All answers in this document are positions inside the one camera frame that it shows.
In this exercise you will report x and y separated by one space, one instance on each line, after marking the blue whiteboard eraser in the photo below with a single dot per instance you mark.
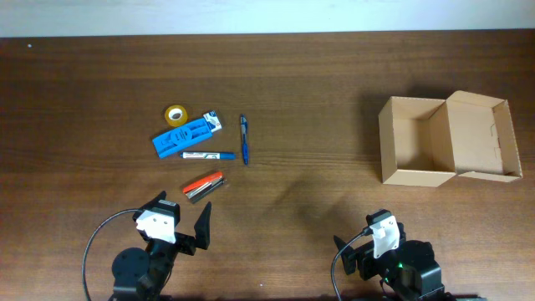
181 137

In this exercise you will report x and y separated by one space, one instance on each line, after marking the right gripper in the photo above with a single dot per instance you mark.
361 259

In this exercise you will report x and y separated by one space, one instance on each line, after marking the blue whiteboard marker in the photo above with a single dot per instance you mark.
227 156

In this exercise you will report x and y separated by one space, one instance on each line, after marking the blue ballpoint pen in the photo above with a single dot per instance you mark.
244 127

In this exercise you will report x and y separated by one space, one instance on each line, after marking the yellow tape roll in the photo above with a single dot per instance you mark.
176 115

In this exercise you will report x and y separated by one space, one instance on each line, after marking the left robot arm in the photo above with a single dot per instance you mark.
142 273

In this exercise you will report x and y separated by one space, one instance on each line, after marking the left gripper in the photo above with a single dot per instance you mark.
180 241

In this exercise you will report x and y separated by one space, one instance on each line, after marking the cardboard box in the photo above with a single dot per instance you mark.
426 142

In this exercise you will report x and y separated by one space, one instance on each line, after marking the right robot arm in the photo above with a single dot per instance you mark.
410 270

